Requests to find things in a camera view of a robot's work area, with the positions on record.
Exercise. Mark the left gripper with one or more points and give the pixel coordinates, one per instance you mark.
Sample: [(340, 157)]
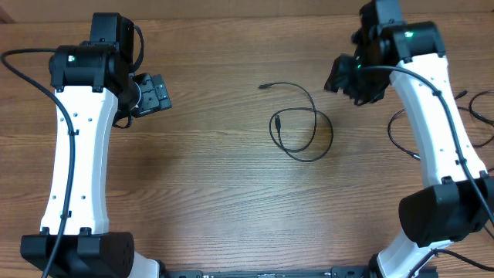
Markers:
[(157, 96)]

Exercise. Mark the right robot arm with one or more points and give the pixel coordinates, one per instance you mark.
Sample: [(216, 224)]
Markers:
[(457, 197)]

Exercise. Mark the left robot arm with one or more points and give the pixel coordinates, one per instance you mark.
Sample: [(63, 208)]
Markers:
[(95, 85)]

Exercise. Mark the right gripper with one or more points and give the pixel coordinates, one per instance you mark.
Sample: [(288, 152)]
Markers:
[(340, 81)]

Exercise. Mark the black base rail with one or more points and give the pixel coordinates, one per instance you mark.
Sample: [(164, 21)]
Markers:
[(262, 274)]

